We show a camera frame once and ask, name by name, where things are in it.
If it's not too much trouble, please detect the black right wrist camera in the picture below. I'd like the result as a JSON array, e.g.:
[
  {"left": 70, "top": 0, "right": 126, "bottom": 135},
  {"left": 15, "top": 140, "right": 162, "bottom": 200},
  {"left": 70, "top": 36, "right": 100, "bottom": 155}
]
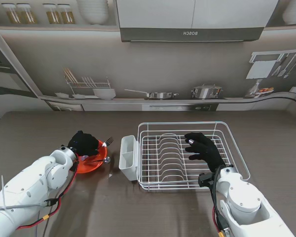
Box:
[{"left": 197, "top": 172, "right": 214, "bottom": 190}]

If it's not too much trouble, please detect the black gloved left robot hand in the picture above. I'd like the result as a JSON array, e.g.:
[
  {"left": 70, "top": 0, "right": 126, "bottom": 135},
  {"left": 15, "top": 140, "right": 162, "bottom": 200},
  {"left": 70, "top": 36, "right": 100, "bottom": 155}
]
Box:
[{"left": 68, "top": 130, "right": 101, "bottom": 158}]

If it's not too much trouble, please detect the white wire dish rack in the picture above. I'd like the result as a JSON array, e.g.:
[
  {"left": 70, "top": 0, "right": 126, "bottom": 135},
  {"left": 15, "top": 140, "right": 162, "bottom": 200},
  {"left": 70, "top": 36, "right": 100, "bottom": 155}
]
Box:
[{"left": 136, "top": 121, "right": 251, "bottom": 192}]

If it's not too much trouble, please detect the orange plastic bowl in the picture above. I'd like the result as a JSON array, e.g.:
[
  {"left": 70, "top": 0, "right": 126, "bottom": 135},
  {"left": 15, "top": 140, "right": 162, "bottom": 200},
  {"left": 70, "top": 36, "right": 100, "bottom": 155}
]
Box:
[{"left": 76, "top": 139, "right": 108, "bottom": 174}]

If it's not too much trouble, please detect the metal spoon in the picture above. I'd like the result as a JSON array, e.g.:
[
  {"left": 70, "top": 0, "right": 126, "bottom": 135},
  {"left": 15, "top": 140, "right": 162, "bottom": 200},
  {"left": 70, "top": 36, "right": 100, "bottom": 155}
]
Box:
[{"left": 85, "top": 157, "right": 111, "bottom": 166}]

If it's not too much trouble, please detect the printed kitchen backdrop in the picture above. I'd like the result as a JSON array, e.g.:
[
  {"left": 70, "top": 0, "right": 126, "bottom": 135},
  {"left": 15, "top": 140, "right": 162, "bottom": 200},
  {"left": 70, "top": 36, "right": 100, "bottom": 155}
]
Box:
[{"left": 0, "top": 0, "right": 296, "bottom": 131}]

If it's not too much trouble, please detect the white zip tie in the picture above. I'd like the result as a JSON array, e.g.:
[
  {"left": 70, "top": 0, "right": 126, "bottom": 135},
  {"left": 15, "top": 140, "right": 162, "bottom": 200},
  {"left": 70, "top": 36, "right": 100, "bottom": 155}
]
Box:
[{"left": 0, "top": 175, "right": 8, "bottom": 213}]

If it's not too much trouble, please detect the metal fork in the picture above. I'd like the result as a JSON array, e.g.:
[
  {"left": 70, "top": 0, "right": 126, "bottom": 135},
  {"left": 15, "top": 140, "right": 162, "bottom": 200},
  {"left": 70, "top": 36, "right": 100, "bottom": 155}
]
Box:
[{"left": 96, "top": 137, "right": 114, "bottom": 150}]

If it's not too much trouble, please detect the grey left arm cable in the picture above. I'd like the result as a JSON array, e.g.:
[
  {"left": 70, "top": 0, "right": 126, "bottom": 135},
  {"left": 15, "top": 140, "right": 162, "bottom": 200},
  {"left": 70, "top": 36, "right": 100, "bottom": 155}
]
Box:
[{"left": 0, "top": 198, "right": 59, "bottom": 213}]

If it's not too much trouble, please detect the red black left arm cable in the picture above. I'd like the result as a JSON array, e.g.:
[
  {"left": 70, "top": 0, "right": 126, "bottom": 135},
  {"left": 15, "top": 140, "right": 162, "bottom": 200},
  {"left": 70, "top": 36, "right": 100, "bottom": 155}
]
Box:
[{"left": 16, "top": 158, "right": 80, "bottom": 230}]

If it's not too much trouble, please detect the white plastic utensil holder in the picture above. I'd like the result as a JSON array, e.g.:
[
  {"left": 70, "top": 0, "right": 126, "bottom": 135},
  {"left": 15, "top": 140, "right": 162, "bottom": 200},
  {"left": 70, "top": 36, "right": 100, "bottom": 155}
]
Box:
[{"left": 118, "top": 135, "right": 140, "bottom": 182}]

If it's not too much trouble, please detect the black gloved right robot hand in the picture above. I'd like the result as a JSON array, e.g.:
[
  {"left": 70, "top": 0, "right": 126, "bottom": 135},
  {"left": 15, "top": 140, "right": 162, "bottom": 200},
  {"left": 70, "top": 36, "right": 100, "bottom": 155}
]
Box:
[{"left": 184, "top": 132, "right": 225, "bottom": 173}]

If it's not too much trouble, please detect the black red right arm cable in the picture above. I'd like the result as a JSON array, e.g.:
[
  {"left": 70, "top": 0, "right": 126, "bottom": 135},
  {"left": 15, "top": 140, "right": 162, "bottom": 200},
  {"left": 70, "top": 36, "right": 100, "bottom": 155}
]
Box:
[{"left": 210, "top": 165, "right": 230, "bottom": 237}]

